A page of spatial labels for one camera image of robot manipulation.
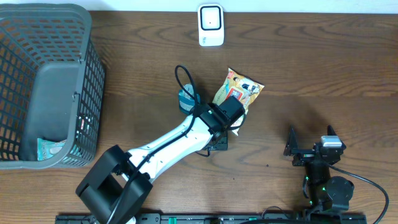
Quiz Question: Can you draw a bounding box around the teal mouthwash bottle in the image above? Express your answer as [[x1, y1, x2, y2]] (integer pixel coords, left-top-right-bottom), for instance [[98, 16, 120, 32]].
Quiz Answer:
[[178, 84, 195, 114]]

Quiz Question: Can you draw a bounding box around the yellow snack bag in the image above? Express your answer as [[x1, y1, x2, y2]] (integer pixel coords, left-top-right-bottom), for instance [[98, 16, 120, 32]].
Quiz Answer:
[[212, 68, 264, 135]]

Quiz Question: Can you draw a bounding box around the light teal candy packet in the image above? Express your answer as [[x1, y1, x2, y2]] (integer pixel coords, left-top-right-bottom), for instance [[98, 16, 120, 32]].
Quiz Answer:
[[37, 138, 66, 161]]

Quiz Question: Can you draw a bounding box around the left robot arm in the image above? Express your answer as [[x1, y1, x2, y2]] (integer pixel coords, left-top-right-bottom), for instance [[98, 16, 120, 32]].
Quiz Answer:
[[76, 96, 245, 223]]

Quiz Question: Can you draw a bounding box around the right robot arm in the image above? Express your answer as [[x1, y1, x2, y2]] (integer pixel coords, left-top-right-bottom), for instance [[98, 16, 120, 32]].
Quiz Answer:
[[284, 125, 354, 221]]

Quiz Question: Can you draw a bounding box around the white barcode scanner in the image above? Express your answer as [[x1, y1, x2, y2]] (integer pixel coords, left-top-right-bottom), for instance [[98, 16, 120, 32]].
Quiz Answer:
[[197, 4, 224, 47]]

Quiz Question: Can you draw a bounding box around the grey plastic mesh basket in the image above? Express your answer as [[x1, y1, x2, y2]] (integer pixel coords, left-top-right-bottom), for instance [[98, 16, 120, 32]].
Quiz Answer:
[[1, 3, 106, 170]]

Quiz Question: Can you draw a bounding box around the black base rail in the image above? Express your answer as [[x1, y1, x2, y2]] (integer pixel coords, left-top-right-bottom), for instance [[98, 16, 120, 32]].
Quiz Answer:
[[55, 212, 367, 224]]

